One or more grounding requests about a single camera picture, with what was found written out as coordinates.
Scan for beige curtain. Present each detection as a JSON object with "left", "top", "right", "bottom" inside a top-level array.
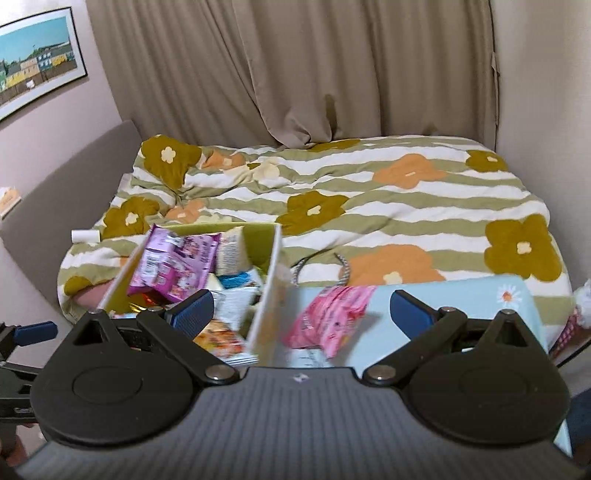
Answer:
[{"left": 85, "top": 0, "right": 502, "bottom": 151}]

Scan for framed landscape picture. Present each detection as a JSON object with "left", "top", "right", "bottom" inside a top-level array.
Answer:
[{"left": 0, "top": 7, "right": 88, "bottom": 123}]

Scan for grey bed headboard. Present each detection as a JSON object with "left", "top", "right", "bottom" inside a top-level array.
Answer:
[{"left": 0, "top": 120, "right": 141, "bottom": 305}]

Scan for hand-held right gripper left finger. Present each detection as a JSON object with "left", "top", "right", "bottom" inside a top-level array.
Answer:
[{"left": 69, "top": 289, "right": 241, "bottom": 387}]

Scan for striped hairband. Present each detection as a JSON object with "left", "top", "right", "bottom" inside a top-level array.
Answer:
[{"left": 292, "top": 252, "right": 352, "bottom": 288}]

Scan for yellow green storage box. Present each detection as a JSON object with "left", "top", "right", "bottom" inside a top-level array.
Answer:
[{"left": 98, "top": 223, "right": 296, "bottom": 367}]

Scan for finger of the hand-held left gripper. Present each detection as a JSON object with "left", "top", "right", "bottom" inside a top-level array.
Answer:
[{"left": 0, "top": 322, "right": 59, "bottom": 356}]

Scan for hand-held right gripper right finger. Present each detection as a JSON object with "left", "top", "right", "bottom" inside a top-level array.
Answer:
[{"left": 362, "top": 289, "right": 532, "bottom": 388}]

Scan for white plastic bag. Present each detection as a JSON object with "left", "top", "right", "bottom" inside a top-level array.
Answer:
[{"left": 573, "top": 279, "right": 591, "bottom": 328}]

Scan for green striped floral blanket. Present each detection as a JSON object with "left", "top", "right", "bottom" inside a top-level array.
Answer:
[{"left": 58, "top": 134, "right": 575, "bottom": 324}]

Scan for gold snack packet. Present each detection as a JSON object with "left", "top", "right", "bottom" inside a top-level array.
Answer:
[{"left": 129, "top": 291, "right": 174, "bottom": 308}]

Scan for pink patterned bag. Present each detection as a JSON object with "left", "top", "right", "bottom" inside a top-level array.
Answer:
[{"left": 549, "top": 314, "right": 583, "bottom": 358}]

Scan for pink snack packet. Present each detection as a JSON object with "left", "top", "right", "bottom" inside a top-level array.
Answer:
[{"left": 283, "top": 285, "right": 377, "bottom": 360}]

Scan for blue white snack packet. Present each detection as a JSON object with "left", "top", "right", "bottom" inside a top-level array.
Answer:
[{"left": 217, "top": 270, "right": 266, "bottom": 291}]

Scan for purple snack packet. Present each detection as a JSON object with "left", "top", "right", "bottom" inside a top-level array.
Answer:
[{"left": 127, "top": 224, "right": 221, "bottom": 298}]

